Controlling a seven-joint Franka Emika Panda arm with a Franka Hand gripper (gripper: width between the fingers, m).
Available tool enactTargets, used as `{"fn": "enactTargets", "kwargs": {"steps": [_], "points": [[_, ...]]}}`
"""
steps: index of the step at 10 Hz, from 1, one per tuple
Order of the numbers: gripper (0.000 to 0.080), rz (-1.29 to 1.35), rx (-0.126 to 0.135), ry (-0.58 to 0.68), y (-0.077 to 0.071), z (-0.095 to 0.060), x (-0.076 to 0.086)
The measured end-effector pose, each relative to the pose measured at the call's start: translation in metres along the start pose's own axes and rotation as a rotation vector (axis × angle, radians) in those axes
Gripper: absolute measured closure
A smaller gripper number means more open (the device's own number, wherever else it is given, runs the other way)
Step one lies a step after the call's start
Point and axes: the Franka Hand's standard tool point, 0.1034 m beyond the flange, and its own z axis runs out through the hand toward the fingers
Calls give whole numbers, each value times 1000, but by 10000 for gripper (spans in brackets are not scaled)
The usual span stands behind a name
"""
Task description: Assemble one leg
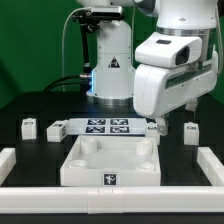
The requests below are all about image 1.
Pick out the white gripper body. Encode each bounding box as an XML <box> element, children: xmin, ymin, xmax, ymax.
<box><xmin>133</xmin><ymin>51</ymin><xmax>218</xmax><ymax>119</ymax></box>

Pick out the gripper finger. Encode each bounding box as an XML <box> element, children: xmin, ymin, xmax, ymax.
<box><xmin>156</xmin><ymin>117</ymin><xmax>168</xmax><ymax>136</ymax></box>
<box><xmin>185</xmin><ymin>99</ymin><xmax>198</xmax><ymax>112</ymax></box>

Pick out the white square table top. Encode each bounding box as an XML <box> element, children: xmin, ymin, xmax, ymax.
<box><xmin>60</xmin><ymin>135</ymin><xmax>161</xmax><ymax>187</ymax></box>

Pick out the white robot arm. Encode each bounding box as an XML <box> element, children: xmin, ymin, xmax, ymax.
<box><xmin>77</xmin><ymin>0</ymin><xmax>221</xmax><ymax>135</ymax></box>

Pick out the white U-shaped obstacle fence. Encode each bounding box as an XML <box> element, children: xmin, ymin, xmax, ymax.
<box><xmin>0</xmin><ymin>146</ymin><xmax>224</xmax><ymax>215</ymax></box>

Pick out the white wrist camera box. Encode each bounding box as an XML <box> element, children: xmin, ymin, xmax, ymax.
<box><xmin>135</xmin><ymin>32</ymin><xmax>202</xmax><ymax>68</ymax></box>

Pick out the white marker base plate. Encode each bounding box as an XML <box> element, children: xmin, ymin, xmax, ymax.
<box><xmin>67</xmin><ymin>118</ymin><xmax>147</xmax><ymax>135</ymax></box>

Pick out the black camera stand pole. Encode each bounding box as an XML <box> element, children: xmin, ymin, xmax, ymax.
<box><xmin>80</xmin><ymin>24</ymin><xmax>91</xmax><ymax>74</ymax></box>

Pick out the white camera cable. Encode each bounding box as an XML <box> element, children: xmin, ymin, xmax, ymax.
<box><xmin>61</xmin><ymin>7</ymin><xmax>91</xmax><ymax>92</ymax></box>

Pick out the black camera on stand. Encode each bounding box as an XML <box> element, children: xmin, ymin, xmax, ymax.
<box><xmin>72</xmin><ymin>6</ymin><xmax>124</xmax><ymax>22</ymax></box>

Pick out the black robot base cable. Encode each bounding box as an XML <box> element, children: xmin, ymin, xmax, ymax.
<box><xmin>43</xmin><ymin>74</ymin><xmax>93</xmax><ymax>93</ymax></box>

